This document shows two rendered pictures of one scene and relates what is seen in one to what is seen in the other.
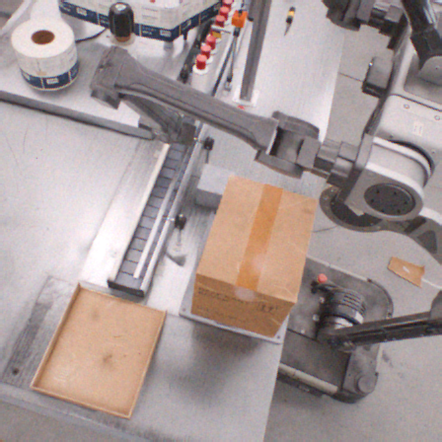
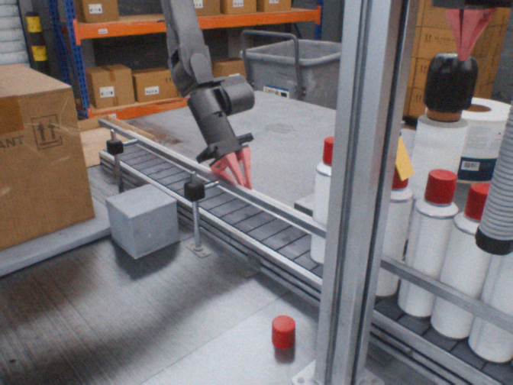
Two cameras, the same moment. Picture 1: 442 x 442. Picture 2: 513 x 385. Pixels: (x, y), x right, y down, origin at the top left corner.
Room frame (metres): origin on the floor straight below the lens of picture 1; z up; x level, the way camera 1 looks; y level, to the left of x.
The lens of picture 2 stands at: (1.56, -0.37, 1.30)
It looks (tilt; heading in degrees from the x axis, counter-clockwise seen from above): 26 degrees down; 132
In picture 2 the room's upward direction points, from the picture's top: straight up
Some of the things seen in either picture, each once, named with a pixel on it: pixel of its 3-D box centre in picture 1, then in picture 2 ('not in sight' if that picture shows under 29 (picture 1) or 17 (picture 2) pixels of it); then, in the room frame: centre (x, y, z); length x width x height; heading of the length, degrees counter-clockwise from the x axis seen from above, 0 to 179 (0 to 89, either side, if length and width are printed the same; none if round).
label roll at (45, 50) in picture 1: (46, 54); (466, 137); (1.25, 0.70, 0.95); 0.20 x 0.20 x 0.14
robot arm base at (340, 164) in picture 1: (336, 163); not in sight; (0.61, -0.19, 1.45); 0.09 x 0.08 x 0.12; 168
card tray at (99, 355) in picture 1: (103, 347); (91, 140); (0.34, 0.24, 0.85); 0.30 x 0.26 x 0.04; 175
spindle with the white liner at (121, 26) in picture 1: (123, 45); (439, 137); (1.28, 0.44, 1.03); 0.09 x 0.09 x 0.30
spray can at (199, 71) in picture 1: (199, 82); (330, 202); (1.23, 0.16, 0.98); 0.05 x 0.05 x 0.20
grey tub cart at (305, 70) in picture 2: not in sight; (299, 92); (-0.46, 2.34, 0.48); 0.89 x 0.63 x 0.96; 97
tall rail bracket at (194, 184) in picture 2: (201, 150); (204, 207); (1.00, 0.11, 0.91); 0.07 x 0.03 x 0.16; 85
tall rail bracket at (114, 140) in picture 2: (172, 228); (126, 161); (0.70, 0.14, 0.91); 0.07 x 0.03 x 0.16; 85
